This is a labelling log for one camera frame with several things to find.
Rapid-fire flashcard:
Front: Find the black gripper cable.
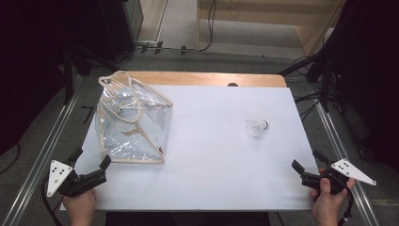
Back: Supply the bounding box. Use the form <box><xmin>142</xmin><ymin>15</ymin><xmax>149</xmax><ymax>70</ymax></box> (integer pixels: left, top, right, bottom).
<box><xmin>40</xmin><ymin>177</ymin><xmax>65</xmax><ymax>226</ymax></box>
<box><xmin>337</xmin><ymin>187</ymin><xmax>355</xmax><ymax>226</ymax></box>

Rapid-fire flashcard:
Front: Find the clear plastic tote bag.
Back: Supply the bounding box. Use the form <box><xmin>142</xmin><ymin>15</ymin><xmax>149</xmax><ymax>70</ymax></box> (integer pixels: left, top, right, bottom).
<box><xmin>95</xmin><ymin>70</ymin><xmax>174</xmax><ymax>165</ymax></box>

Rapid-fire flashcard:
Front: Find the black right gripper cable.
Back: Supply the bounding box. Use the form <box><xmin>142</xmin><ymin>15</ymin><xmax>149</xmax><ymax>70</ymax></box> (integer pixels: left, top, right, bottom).
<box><xmin>337</xmin><ymin>187</ymin><xmax>355</xmax><ymax>226</ymax></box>

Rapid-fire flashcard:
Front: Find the white shuttlecock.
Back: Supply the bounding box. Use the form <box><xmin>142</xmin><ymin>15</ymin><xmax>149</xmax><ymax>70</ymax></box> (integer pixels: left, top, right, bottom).
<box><xmin>245</xmin><ymin>119</ymin><xmax>270</xmax><ymax>138</ymax></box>

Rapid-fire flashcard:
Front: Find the black floor cable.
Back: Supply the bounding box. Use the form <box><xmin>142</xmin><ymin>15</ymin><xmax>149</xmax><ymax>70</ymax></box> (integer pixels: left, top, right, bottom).
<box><xmin>125</xmin><ymin>0</ymin><xmax>218</xmax><ymax>56</ymax></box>

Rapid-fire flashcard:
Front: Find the person's right hand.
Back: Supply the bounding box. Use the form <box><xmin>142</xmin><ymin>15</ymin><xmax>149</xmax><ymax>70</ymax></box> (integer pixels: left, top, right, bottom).
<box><xmin>310</xmin><ymin>168</ymin><xmax>358</xmax><ymax>226</ymax></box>

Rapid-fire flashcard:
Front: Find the metal floor rail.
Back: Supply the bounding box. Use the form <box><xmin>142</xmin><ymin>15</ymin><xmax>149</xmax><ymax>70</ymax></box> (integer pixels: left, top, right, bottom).
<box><xmin>313</xmin><ymin>100</ymin><xmax>381</xmax><ymax>226</ymax></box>
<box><xmin>0</xmin><ymin>90</ymin><xmax>80</xmax><ymax>226</ymax></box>

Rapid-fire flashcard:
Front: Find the black stand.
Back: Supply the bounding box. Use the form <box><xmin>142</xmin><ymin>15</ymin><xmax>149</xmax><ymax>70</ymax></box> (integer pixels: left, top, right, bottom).
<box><xmin>278</xmin><ymin>46</ymin><xmax>338</xmax><ymax>112</ymax></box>
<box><xmin>60</xmin><ymin>43</ymin><xmax>120</xmax><ymax>106</ymax></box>

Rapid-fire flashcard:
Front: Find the black cabinet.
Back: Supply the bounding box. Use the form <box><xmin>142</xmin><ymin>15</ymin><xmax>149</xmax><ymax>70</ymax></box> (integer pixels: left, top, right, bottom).
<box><xmin>99</xmin><ymin>0</ymin><xmax>145</xmax><ymax>63</ymax></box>

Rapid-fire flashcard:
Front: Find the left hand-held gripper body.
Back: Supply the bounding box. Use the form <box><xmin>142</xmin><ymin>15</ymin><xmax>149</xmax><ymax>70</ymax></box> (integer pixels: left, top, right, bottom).
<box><xmin>46</xmin><ymin>159</ymin><xmax>108</xmax><ymax>199</ymax></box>

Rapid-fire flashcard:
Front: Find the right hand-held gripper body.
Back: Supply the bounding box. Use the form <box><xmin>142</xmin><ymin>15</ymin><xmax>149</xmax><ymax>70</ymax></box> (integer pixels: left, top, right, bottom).
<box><xmin>300</xmin><ymin>157</ymin><xmax>377</xmax><ymax>196</ymax></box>

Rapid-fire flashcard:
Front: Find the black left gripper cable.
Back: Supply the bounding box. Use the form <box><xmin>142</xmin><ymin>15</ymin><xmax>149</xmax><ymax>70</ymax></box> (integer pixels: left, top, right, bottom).
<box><xmin>40</xmin><ymin>177</ymin><xmax>65</xmax><ymax>226</ymax></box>

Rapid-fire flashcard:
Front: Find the person's left hand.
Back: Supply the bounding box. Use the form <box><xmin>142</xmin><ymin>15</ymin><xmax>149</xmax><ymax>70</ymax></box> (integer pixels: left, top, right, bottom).
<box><xmin>62</xmin><ymin>188</ymin><xmax>98</xmax><ymax>226</ymax></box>

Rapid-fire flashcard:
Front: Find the white table sheet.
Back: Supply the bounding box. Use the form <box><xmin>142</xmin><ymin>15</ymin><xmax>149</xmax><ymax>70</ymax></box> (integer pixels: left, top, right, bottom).
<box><xmin>59</xmin><ymin>84</ymin><xmax>321</xmax><ymax>212</ymax></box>

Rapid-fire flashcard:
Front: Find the person's dark clothing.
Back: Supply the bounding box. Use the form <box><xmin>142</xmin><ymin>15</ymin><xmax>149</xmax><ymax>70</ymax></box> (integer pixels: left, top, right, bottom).
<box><xmin>104</xmin><ymin>211</ymin><xmax>271</xmax><ymax>226</ymax></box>

